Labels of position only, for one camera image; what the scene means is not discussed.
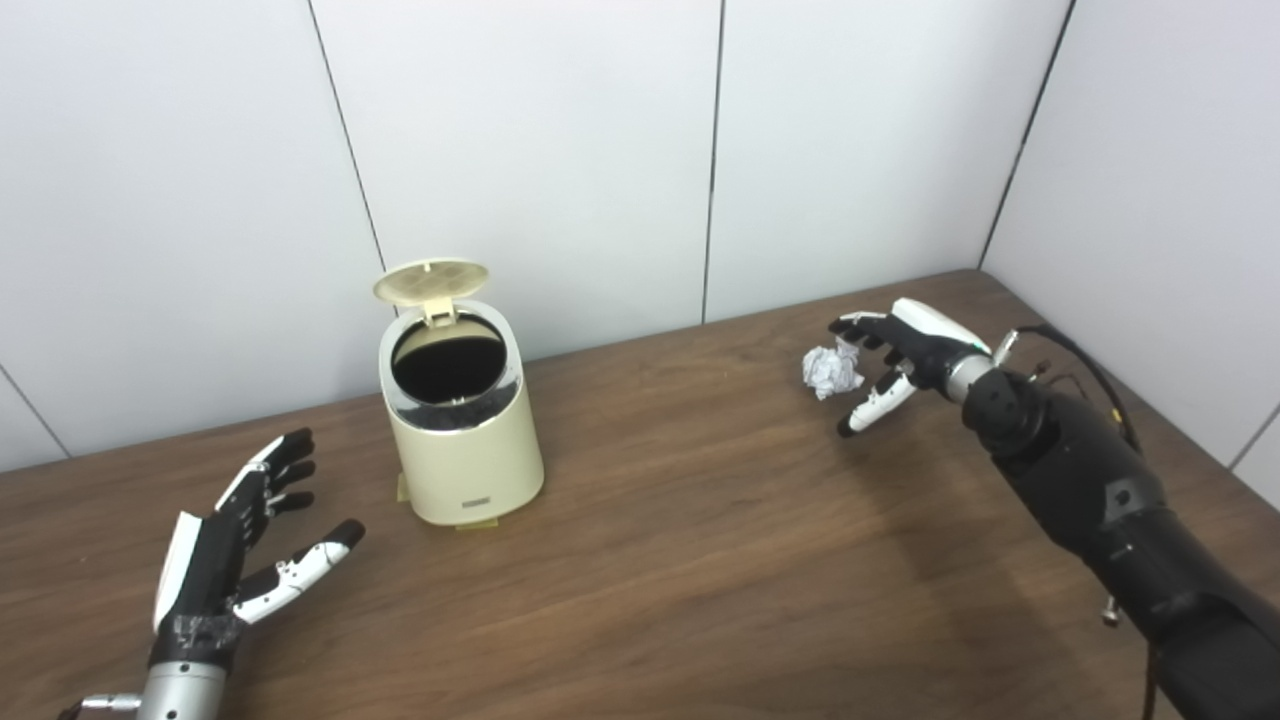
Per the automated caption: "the cream-colored round bin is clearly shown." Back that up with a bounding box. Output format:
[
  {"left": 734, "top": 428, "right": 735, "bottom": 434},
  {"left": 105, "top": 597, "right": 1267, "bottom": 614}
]
[{"left": 378, "top": 300, "right": 546, "bottom": 526}]

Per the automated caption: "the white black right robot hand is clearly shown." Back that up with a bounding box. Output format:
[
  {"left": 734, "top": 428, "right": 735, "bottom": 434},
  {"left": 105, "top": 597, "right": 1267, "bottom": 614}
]
[{"left": 828, "top": 297, "right": 996, "bottom": 438}]

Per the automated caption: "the cream round bin lid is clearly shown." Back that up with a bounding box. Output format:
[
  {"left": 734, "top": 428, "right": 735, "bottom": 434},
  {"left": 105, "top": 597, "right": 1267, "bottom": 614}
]
[{"left": 373, "top": 258, "right": 491, "bottom": 326}]

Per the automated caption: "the white paper ball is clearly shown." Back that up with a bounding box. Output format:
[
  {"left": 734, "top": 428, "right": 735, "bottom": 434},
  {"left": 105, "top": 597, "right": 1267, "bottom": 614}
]
[{"left": 801, "top": 338, "right": 866, "bottom": 401}]

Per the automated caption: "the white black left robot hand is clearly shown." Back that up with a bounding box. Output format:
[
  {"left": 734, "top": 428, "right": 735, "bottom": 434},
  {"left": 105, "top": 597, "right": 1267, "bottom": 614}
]
[{"left": 150, "top": 428, "right": 366, "bottom": 671}]

